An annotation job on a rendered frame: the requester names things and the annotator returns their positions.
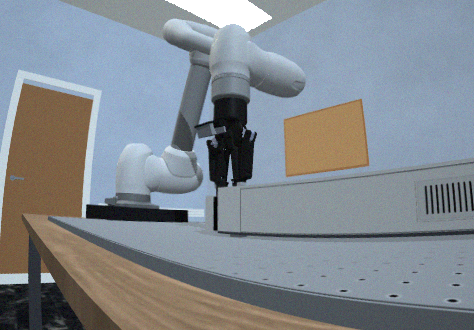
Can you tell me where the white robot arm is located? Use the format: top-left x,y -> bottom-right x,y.
104,19 -> 306,209

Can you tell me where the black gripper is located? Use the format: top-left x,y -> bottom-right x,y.
206,97 -> 257,196

